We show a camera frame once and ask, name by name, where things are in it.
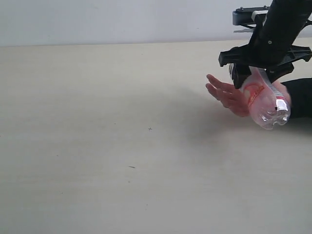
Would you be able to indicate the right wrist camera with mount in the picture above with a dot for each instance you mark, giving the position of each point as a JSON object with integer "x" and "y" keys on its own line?
{"x": 283, "y": 19}

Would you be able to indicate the person's open hand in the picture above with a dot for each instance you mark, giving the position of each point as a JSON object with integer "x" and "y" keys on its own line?
{"x": 230, "y": 97}

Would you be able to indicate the red white bottle black cap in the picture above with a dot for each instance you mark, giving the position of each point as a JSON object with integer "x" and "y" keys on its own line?
{"x": 267, "y": 105}

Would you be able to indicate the black sleeved forearm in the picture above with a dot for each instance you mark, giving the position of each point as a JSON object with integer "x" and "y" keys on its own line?
{"x": 300, "y": 91}

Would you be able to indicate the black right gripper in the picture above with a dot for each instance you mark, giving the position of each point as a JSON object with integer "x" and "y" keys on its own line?
{"x": 275, "y": 55}

